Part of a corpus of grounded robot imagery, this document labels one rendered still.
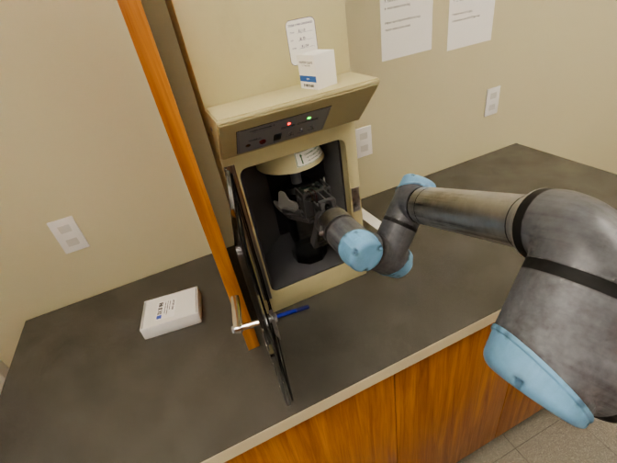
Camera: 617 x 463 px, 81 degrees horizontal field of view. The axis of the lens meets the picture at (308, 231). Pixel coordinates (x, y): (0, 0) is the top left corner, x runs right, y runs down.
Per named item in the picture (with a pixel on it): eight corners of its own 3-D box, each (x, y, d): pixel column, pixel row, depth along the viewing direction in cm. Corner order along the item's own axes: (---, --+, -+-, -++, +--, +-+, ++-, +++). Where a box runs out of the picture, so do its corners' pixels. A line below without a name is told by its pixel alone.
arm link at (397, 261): (428, 239, 78) (396, 221, 71) (406, 286, 78) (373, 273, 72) (401, 229, 84) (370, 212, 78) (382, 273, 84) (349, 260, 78)
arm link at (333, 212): (357, 238, 80) (324, 252, 77) (347, 229, 83) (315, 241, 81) (354, 209, 75) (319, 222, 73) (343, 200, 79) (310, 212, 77)
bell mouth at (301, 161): (248, 159, 97) (242, 140, 94) (308, 141, 102) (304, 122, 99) (268, 182, 83) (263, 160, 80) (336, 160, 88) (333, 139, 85)
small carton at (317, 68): (301, 88, 71) (296, 54, 67) (320, 81, 73) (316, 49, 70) (318, 90, 67) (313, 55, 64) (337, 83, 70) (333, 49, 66)
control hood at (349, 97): (218, 157, 75) (203, 108, 69) (354, 117, 83) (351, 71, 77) (230, 176, 65) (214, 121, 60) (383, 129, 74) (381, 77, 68)
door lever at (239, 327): (258, 296, 71) (255, 286, 70) (264, 332, 63) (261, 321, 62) (231, 303, 70) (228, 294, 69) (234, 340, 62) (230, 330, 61)
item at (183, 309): (149, 310, 110) (143, 300, 107) (201, 295, 112) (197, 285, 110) (144, 340, 100) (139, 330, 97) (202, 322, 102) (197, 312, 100)
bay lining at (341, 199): (248, 246, 117) (216, 141, 97) (319, 220, 123) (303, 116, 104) (272, 290, 97) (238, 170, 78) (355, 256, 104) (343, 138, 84)
